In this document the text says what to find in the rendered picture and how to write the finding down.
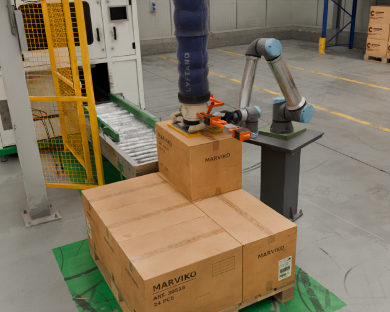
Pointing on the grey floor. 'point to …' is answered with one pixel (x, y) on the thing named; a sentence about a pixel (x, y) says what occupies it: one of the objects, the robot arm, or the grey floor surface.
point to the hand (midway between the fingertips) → (214, 120)
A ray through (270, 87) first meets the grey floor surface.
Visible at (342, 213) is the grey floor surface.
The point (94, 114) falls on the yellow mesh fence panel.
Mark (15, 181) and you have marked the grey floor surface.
